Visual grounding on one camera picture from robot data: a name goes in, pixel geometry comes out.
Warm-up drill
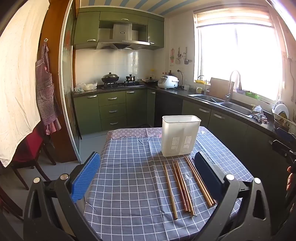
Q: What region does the person's right hand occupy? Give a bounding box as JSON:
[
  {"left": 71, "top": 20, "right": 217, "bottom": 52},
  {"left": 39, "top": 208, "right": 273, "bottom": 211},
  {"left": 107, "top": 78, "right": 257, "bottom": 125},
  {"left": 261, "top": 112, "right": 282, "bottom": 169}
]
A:
[{"left": 287, "top": 166, "right": 296, "bottom": 192}]

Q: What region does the green tray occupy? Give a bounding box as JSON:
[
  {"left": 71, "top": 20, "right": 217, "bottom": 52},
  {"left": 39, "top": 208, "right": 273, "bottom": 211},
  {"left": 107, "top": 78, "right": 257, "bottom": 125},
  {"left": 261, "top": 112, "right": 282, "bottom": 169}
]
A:
[{"left": 245, "top": 91, "right": 261, "bottom": 100}]

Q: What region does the black wok with lid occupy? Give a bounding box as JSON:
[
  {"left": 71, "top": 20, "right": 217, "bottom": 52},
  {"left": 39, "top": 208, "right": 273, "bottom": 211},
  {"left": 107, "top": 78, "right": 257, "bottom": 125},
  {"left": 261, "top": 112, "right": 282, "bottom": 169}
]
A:
[{"left": 101, "top": 72, "right": 121, "bottom": 84}]

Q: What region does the dish rack with plates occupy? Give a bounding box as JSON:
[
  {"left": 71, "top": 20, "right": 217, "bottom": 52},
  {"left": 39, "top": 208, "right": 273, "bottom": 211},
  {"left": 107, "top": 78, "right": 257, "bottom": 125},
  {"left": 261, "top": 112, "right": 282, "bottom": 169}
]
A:
[{"left": 271, "top": 101, "right": 296, "bottom": 133}]

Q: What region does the steel range hood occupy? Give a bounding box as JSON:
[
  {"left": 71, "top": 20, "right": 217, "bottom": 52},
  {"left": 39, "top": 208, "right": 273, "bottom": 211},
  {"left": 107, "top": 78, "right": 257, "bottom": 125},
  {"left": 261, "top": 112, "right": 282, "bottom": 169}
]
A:
[{"left": 96, "top": 21, "right": 151, "bottom": 51}]

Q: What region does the window blind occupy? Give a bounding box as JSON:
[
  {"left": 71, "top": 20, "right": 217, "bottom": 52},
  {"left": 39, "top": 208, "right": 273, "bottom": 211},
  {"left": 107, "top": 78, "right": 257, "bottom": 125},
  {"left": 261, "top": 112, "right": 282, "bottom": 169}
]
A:
[{"left": 194, "top": 9, "right": 274, "bottom": 29}]

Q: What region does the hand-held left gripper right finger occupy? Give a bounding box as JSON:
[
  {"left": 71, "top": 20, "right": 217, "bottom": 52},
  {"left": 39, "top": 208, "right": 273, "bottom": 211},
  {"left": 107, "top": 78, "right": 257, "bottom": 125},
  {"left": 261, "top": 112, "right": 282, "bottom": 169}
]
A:
[{"left": 192, "top": 152, "right": 277, "bottom": 241}]

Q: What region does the blue checked tablecloth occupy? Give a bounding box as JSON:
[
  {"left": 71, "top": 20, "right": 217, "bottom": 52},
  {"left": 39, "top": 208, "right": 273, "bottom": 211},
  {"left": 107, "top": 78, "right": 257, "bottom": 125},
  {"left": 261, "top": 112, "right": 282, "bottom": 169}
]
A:
[{"left": 83, "top": 126, "right": 255, "bottom": 241}]

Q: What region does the kitchen window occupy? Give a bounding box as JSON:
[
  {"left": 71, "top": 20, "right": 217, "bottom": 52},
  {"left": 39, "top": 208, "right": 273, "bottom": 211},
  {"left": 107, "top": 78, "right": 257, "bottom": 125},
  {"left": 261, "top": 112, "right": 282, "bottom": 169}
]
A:
[{"left": 194, "top": 9, "right": 289, "bottom": 102}]

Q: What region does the steel double sink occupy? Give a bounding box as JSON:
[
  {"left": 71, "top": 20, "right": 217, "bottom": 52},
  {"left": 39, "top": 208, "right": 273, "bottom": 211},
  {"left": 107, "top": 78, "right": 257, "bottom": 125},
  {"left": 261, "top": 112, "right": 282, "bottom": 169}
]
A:
[{"left": 188, "top": 93, "right": 253, "bottom": 118}]

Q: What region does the crumpled rag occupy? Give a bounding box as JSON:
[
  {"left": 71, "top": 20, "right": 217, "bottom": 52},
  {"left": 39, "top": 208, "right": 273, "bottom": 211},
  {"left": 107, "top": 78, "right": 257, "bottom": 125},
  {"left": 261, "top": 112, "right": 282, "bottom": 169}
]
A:
[{"left": 251, "top": 105, "right": 269, "bottom": 122}]

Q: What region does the clear plastic spoon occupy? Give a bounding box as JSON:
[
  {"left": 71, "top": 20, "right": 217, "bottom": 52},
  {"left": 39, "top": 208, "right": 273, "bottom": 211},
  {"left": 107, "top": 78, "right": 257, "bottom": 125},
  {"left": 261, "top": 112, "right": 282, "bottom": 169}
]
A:
[{"left": 184, "top": 173, "right": 198, "bottom": 217}]

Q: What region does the gas stove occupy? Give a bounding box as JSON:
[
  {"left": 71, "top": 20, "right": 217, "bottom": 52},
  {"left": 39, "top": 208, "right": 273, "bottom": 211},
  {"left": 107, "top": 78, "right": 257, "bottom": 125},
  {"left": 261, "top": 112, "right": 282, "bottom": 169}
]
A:
[{"left": 102, "top": 81, "right": 141, "bottom": 88}]

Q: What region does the long plain bamboo chopstick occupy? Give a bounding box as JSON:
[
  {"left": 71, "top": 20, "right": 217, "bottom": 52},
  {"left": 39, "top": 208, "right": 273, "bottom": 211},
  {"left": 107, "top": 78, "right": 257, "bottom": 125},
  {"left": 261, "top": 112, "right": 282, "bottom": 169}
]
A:
[
  {"left": 184, "top": 156, "right": 213, "bottom": 207},
  {"left": 187, "top": 157, "right": 217, "bottom": 205}
]

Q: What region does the red patterned bamboo chopstick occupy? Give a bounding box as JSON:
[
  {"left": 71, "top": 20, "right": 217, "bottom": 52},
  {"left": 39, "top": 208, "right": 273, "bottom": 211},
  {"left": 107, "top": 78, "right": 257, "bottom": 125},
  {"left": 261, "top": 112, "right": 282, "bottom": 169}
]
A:
[{"left": 172, "top": 162, "right": 188, "bottom": 213}]

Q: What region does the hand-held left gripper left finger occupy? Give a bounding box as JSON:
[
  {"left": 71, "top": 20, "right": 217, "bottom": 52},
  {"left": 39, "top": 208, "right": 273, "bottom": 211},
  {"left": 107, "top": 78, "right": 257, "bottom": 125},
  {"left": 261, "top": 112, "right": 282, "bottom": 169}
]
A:
[{"left": 23, "top": 152, "right": 102, "bottom": 241}]

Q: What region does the white rice cooker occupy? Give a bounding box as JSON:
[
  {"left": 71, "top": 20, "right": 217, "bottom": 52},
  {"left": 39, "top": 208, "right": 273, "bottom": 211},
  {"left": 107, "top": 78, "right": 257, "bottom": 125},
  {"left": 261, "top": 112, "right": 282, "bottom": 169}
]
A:
[{"left": 158, "top": 75, "right": 179, "bottom": 90}]

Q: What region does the wooden cutting board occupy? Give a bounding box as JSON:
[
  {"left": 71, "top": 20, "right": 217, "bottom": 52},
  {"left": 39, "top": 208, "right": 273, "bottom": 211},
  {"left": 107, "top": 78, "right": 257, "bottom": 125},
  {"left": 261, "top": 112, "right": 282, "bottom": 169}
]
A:
[{"left": 209, "top": 77, "right": 235, "bottom": 100}]

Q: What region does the red checked apron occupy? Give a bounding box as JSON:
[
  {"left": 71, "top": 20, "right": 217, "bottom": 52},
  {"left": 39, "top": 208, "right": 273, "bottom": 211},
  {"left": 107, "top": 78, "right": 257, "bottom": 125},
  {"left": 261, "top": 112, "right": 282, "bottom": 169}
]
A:
[{"left": 35, "top": 40, "right": 62, "bottom": 136}]

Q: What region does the tall steel faucet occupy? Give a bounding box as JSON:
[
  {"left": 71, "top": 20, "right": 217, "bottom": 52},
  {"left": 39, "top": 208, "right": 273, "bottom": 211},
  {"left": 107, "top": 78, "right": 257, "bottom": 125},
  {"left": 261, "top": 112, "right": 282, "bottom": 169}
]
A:
[{"left": 225, "top": 70, "right": 242, "bottom": 103}]

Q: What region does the white plastic bag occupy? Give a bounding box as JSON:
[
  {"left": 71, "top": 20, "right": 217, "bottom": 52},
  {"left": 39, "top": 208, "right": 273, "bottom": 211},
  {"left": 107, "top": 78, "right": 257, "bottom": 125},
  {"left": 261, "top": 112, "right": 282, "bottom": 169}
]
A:
[{"left": 73, "top": 81, "right": 98, "bottom": 92}]

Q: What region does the light bamboo chopstick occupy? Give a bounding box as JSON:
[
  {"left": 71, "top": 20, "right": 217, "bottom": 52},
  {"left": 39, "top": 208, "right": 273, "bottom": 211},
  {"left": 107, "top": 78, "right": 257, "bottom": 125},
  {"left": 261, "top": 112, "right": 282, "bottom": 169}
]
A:
[{"left": 163, "top": 161, "right": 178, "bottom": 219}]

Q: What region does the green sink base cabinet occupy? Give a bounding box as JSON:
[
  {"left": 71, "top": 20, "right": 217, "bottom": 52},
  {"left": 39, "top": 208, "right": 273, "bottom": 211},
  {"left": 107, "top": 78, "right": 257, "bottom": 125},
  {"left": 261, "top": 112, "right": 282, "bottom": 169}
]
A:
[{"left": 155, "top": 91, "right": 275, "bottom": 167}]

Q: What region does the green wall cabinet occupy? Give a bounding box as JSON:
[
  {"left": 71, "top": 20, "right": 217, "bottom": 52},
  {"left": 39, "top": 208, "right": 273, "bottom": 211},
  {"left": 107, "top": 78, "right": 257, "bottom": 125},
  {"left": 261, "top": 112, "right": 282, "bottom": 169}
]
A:
[{"left": 73, "top": 6, "right": 165, "bottom": 50}]

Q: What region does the white plastic utensil holder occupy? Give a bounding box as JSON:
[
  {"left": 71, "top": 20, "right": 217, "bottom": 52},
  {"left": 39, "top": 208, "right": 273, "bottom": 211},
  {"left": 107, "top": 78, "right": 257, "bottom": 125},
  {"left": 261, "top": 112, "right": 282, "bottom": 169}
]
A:
[{"left": 161, "top": 115, "right": 201, "bottom": 157}]

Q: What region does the sliding glass door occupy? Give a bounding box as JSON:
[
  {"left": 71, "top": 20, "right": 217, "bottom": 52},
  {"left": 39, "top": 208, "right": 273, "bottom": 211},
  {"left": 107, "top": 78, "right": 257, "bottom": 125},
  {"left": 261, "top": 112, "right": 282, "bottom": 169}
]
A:
[{"left": 60, "top": 0, "right": 81, "bottom": 163}]

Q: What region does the white hanging sheet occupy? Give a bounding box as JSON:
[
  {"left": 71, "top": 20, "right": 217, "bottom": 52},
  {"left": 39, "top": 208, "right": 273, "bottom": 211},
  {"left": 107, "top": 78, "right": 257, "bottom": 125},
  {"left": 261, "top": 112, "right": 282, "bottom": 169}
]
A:
[{"left": 0, "top": 0, "right": 50, "bottom": 168}]

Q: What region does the red wooden chair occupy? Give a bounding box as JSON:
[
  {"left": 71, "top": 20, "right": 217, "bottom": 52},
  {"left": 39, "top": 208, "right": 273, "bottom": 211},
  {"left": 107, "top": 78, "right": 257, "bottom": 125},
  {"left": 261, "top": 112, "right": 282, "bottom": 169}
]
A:
[{"left": 8, "top": 125, "right": 57, "bottom": 190}]

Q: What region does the purple patterned cloth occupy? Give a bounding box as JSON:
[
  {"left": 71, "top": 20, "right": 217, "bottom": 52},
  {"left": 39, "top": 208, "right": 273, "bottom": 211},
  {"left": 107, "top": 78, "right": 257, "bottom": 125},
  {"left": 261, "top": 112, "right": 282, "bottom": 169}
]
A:
[{"left": 107, "top": 127, "right": 163, "bottom": 141}]

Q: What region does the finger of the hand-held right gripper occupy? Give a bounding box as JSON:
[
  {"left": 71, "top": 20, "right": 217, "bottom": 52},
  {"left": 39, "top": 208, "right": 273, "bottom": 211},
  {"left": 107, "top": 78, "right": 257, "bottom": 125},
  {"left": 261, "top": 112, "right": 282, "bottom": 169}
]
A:
[{"left": 272, "top": 138, "right": 296, "bottom": 163}]

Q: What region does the green base cabinet with drawers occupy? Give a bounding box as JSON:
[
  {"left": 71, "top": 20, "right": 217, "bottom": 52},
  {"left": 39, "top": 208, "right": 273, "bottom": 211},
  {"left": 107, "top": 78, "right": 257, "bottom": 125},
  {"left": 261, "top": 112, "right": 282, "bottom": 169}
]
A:
[{"left": 73, "top": 89, "right": 155, "bottom": 136}]

